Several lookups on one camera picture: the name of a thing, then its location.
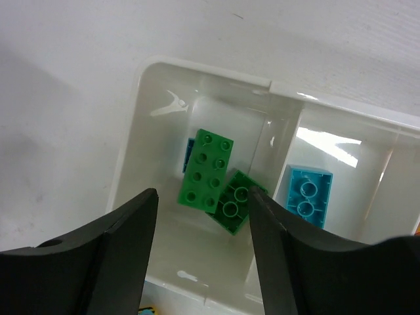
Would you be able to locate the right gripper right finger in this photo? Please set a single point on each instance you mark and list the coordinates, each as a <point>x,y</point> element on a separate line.
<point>303,269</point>

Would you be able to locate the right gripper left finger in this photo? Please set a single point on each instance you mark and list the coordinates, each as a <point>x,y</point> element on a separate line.
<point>98,268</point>

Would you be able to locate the orange lego brick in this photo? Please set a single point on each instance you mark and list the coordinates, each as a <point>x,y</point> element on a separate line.
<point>147,310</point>

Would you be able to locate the blue long lego brick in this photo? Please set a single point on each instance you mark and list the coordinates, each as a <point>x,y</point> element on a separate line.
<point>308,193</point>

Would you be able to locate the green lego brick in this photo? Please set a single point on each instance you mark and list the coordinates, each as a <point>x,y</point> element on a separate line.
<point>232,210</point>
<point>206,171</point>

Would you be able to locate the yellow round lego piece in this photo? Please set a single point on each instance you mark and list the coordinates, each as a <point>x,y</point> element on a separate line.
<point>417,231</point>

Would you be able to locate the blue small lego brick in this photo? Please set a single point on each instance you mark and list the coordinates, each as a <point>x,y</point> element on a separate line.
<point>190,144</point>

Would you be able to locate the white divided container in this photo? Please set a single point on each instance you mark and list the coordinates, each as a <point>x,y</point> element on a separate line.
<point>372,152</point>

